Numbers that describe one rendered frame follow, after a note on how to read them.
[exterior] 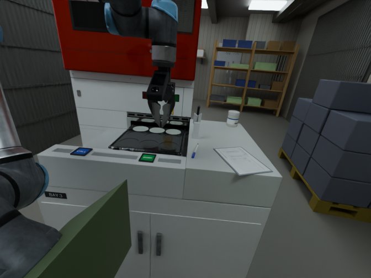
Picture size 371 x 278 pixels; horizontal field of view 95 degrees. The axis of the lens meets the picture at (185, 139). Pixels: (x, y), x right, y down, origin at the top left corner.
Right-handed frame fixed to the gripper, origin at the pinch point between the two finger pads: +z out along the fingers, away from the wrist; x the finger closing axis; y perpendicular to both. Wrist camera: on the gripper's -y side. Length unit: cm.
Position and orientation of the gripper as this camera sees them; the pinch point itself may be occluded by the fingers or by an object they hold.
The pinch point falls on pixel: (160, 124)
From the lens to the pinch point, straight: 60.4
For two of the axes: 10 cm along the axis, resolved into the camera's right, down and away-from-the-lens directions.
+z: -0.8, 9.1, 4.0
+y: 0.5, -3.9, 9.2
